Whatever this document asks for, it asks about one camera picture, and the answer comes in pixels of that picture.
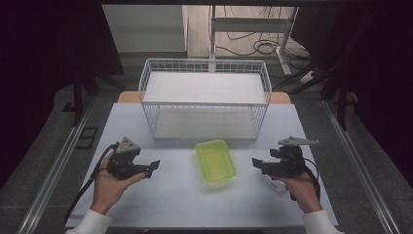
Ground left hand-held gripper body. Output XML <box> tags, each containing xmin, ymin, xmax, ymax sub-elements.
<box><xmin>106</xmin><ymin>136</ymin><xmax>154</xmax><ymax>180</ymax></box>

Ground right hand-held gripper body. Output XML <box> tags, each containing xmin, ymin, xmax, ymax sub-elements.
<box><xmin>268</xmin><ymin>135</ymin><xmax>320</xmax><ymax>179</ymax></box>

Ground green plastic container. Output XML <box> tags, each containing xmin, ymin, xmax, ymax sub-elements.
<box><xmin>194</xmin><ymin>138</ymin><xmax>238</xmax><ymax>186</ymax></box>

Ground white wire rack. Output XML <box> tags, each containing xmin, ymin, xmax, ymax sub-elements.
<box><xmin>137</xmin><ymin>58</ymin><xmax>273</xmax><ymax>141</ymax></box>

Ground person's left hand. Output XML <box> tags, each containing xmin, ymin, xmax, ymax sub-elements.
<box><xmin>90</xmin><ymin>158</ymin><xmax>146</xmax><ymax>215</ymax></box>

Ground person's right hand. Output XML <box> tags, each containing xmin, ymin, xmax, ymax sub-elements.
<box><xmin>272</xmin><ymin>171</ymin><xmax>324</xmax><ymax>215</ymax></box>

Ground black metal stand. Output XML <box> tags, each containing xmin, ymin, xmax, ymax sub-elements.
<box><xmin>272</xmin><ymin>61</ymin><xmax>358</xmax><ymax>132</ymax></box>
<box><xmin>60</xmin><ymin>62</ymin><xmax>129</xmax><ymax>129</ymax></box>

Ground white power strip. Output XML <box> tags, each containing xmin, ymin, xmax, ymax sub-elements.
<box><xmin>297</xmin><ymin>70</ymin><xmax>318</xmax><ymax>85</ymax></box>

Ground white cabinet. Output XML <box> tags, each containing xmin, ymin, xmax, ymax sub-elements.
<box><xmin>101</xmin><ymin>3</ymin><xmax>190</xmax><ymax>59</ymax></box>

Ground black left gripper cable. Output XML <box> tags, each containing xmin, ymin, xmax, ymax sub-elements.
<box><xmin>63</xmin><ymin>141</ymin><xmax>121</xmax><ymax>225</ymax></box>

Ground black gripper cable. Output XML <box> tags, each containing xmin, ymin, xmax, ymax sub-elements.
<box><xmin>289</xmin><ymin>157</ymin><xmax>322</xmax><ymax>202</ymax></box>
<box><xmin>63</xmin><ymin>141</ymin><xmax>121</xmax><ymax>225</ymax></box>

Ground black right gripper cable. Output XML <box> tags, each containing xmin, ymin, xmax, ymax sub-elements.
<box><xmin>289</xmin><ymin>157</ymin><xmax>322</xmax><ymax>202</ymax></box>

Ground aluminium rail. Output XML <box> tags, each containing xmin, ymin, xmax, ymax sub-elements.
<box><xmin>321</xmin><ymin>97</ymin><xmax>403</xmax><ymax>234</ymax></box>
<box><xmin>15</xmin><ymin>97</ymin><xmax>95</xmax><ymax>234</ymax></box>

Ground black floor cables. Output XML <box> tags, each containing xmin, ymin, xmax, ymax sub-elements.
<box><xmin>215</xmin><ymin>5</ymin><xmax>314</xmax><ymax>71</ymax></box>

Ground white desk frame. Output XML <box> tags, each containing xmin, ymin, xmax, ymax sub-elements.
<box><xmin>208</xmin><ymin>4</ymin><xmax>300</xmax><ymax>77</ymax></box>

